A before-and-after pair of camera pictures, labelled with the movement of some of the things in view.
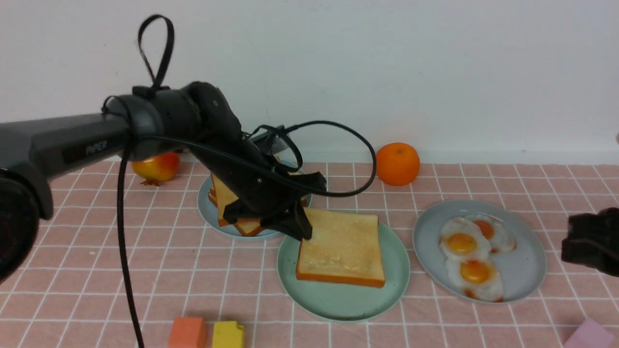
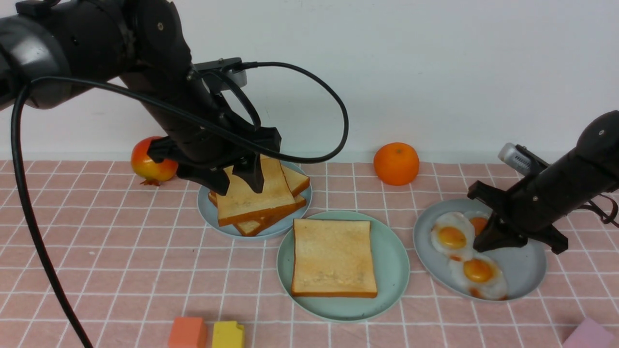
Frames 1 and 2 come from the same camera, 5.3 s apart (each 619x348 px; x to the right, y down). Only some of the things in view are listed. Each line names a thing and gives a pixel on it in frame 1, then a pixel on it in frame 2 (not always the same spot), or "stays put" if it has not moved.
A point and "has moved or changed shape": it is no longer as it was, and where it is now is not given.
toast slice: [344, 248] has moved or changed shape
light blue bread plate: [207, 214] stays put
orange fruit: [398, 163] stays put
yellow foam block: [228, 334] stays put
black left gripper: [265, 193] → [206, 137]
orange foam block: [188, 332] stays put
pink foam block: [590, 334] stays put
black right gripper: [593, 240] → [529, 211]
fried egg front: [478, 277] stays put
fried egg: [461, 239] has moved or changed shape
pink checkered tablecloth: [72, 289] stays put
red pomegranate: [155, 170] stays put
